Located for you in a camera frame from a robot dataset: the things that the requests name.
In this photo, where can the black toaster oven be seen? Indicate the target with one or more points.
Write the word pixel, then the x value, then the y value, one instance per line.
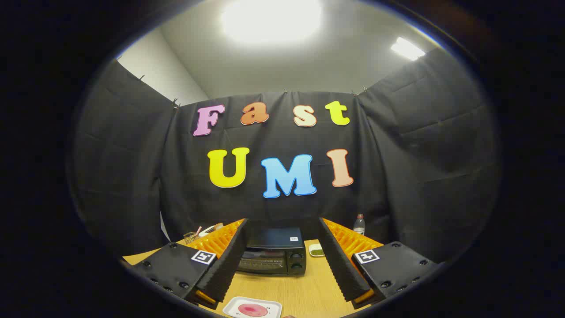
pixel 273 238

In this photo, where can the small ceiling light panel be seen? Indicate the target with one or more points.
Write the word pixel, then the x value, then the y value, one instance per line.
pixel 407 48

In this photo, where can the white square plate pink print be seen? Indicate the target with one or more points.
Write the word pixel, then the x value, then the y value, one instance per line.
pixel 251 309

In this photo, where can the clear water bottle red label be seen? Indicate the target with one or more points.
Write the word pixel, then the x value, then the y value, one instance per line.
pixel 359 226

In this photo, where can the large ceiling light panel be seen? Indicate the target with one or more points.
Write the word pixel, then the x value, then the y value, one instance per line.
pixel 271 20

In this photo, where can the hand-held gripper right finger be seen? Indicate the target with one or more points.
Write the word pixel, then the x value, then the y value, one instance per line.
pixel 342 269

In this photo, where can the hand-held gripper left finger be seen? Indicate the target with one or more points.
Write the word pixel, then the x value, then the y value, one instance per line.
pixel 229 269

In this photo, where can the white toaster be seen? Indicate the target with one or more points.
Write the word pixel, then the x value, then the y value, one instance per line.
pixel 208 230

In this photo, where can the white divided dish with beans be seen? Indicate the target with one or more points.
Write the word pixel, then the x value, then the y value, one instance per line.
pixel 316 251

